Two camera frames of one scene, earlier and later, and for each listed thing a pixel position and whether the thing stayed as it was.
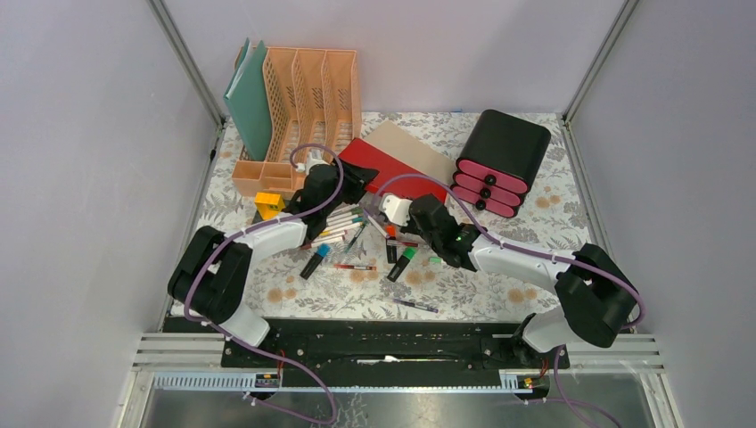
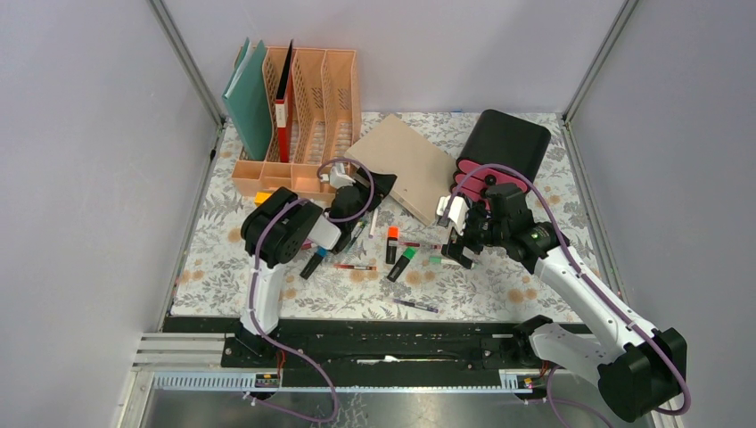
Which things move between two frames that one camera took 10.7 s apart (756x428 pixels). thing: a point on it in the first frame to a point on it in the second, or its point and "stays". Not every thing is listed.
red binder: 395,176 to 283,109
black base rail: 387,347 stays
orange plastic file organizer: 315,100 stays
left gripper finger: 351,190 to 382,185
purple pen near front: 419,305 stays
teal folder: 245,95 stays
